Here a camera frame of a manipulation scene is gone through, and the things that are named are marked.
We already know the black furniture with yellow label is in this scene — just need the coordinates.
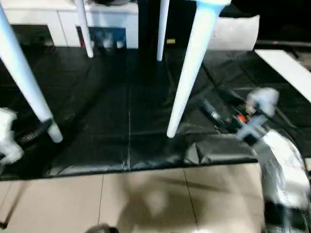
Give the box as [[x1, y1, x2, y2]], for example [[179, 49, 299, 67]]
[[137, 0, 197, 53]]

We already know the black work mat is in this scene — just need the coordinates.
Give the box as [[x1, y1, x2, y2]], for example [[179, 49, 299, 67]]
[[0, 45, 311, 182]]

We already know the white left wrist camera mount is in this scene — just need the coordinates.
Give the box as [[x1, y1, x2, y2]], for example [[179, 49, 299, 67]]
[[0, 106, 25, 167]]

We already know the white plastic table leg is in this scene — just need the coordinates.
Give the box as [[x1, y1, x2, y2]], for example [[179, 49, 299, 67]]
[[156, 0, 170, 62], [76, 0, 95, 58], [0, 3, 64, 143], [166, 0, 231, 138]]

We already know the black bar with red light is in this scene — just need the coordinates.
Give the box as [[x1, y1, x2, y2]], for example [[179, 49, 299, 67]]
[[255, 40, 311, 48]]

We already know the grey cushion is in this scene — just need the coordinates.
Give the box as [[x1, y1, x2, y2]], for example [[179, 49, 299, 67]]
[[208, 14, 260, 50]]

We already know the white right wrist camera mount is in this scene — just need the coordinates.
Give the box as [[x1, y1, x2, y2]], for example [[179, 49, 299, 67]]
[[237, 87, 280, 146]]

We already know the dark rounded robot torso part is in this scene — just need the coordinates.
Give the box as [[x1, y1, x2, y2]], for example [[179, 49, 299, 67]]
[[86, 224, 120, 233]]

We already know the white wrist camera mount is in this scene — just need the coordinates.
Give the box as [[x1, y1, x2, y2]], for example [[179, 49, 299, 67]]
[[237, 87, 280, 146], [0, 106, 25, 167]]

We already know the white flat board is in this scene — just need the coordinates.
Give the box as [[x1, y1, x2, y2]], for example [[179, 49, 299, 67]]
[[254, 48, 311, 102]]

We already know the white glass-door cabinet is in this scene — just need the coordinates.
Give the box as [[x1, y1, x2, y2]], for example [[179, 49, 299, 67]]
[[0, 0, 139, 48]]

